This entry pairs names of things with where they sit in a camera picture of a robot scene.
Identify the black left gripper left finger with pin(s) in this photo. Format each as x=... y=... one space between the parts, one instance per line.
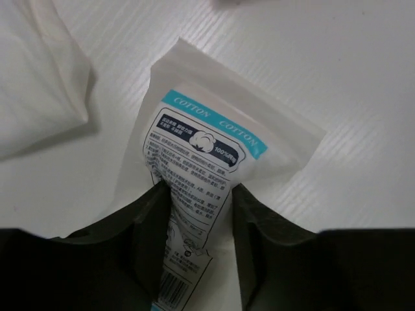
x=113 y=264

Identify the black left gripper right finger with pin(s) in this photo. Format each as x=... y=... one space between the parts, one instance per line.
x=282 y=266

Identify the white cotton pads packet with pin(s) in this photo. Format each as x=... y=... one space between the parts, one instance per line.
x=208 y=131

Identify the white cloth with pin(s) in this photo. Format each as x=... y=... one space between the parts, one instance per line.
x=44 y=76

